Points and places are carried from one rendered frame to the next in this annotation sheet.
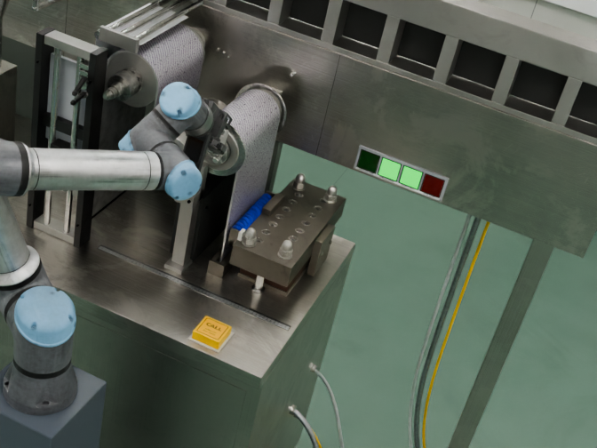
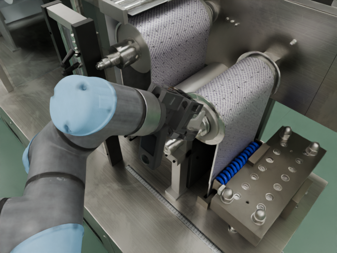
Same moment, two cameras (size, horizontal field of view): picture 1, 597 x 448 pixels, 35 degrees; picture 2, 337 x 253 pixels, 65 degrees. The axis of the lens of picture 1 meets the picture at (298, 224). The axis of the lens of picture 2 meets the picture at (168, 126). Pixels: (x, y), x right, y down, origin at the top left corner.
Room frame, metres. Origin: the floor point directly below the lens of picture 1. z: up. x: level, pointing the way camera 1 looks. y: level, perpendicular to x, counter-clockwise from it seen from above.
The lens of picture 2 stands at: (1.55, 0.07, 1.72)
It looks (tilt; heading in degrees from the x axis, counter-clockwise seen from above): 47 degrees down; 30
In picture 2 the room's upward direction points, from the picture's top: straight up
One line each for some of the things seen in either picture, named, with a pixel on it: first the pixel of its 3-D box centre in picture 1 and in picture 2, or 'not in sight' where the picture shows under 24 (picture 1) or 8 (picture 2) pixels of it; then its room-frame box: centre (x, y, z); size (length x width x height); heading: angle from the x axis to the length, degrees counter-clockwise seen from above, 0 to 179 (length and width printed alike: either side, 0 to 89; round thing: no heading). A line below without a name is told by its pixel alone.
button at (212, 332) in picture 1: (211, 332); not in sight; (1.72, 0.14, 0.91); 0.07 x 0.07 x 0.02; 75
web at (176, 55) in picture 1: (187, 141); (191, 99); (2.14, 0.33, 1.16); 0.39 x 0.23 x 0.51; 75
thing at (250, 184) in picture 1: (250, 186); (237, 142); (2.09, 0.14, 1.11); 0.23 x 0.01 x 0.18; 165
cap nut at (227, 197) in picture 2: (250, 236); (227, 194); (1.95, 0.11, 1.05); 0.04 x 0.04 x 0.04
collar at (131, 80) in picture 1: (125, 84); (125, 53); (2.03, 0.48, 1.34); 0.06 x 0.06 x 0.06; 75
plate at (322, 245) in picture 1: (322, 250); (297, 199); (2.09, -0.08, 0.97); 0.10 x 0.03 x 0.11; 165
